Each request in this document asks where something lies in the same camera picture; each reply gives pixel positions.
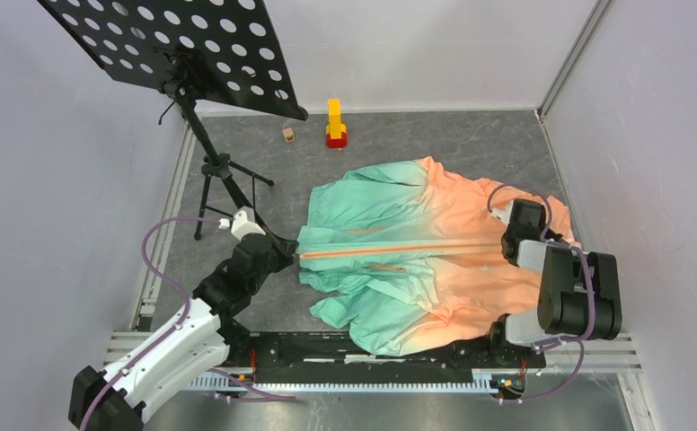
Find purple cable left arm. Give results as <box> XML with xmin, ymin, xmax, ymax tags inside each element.
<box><xmin>79</xmin><ymin>216</ymin><xmax>299</xmax><ymax>431</ymax></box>

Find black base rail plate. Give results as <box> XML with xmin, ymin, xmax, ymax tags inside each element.
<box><xmin>223</xmin><ymin>331</ymin><xmax>546</xmax><ymax>383</ymax></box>

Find green and orange jacket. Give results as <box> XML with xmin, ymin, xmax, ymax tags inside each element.
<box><xmin>295</xmin><ymin>155</ymin><xmax>582</xmax><ymax>358</ymax></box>

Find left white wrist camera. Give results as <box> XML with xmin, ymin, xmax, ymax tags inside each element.
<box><xmin>217</xmin><ymin>207</ymin><xmax>266</xmax><ymax>242</ymax></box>

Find yellow block tower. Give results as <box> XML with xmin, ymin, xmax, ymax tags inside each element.
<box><xmin>326</xmin><ymin>98</ymin><xmax>347</xmax><ymax>139</ymax></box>

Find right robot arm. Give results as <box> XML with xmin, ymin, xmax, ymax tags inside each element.
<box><xmin>486</xmin><ymin>199</ymin><xmax>622</xmax><ymax>366</ymax></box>

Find white toothed cable duct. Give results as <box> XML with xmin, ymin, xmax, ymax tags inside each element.
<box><xmin>185</xmin><ymin>373</ymin><xmax>498</xmax><ymax>395</ymax></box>

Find black perforated music stand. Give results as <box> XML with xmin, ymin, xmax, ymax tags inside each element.
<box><xmin>40</xmin><ymin>1</ymin><xmax>308</xmax><ymax>208</ymax></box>

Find red cylinder block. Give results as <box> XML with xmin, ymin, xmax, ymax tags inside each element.
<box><xmin>325</xmin><ymin>132</ymin><xmax>348</xmax><ymax>149</ymax></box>

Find small wooden cube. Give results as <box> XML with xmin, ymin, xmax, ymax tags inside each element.
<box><xmin>282</xmin><ymin>128</ymin><xmax>296</xmax><ymax>143</ymax></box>

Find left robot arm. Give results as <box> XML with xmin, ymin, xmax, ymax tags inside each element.
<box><xmin>68</xmin><ymin>233</ymin><xmax>297</xmax><ymax>430</ymax></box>

